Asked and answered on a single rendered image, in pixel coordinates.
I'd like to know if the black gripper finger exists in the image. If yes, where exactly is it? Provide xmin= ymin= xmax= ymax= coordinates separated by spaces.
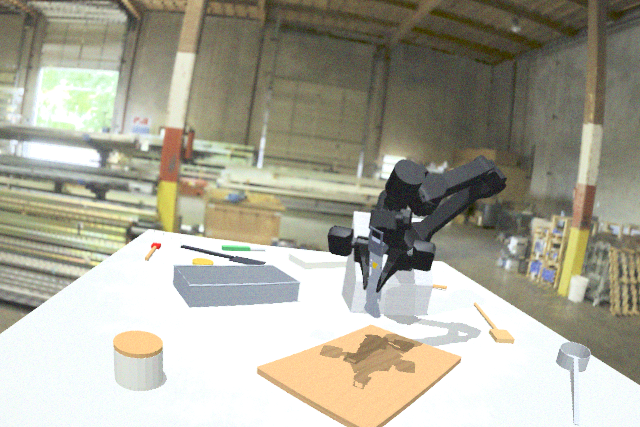
xmin=353 ymin=242 xmax=370 ymax=290
xmin=376 ymin=248 xmax=406 ymax=293

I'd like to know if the grey saucepan with long handle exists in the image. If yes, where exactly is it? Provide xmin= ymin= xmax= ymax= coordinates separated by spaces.
xmin=556 ymin=342 xmax=591 ymax=426

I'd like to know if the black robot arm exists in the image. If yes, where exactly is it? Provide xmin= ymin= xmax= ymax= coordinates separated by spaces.
xmin=368 ymin=155 xmax=507 ymax=248

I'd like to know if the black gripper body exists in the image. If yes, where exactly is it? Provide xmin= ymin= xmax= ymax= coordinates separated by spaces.
xmin=328 ymin=207 xmax=436 ymax=272

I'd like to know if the grey metal roasting tin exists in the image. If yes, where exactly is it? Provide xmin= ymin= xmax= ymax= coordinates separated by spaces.
xmin=173 ymin=264 xmax=301 ymax=308

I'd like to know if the white jar with tan lid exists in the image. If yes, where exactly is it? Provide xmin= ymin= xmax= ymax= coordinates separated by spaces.
xmin=113 ymin=330 xmax=163 ymax=392

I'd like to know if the yellow flat disc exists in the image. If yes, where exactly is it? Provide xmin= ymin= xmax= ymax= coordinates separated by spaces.
xmin=192 ymin=258 xmax=214 ymax=265

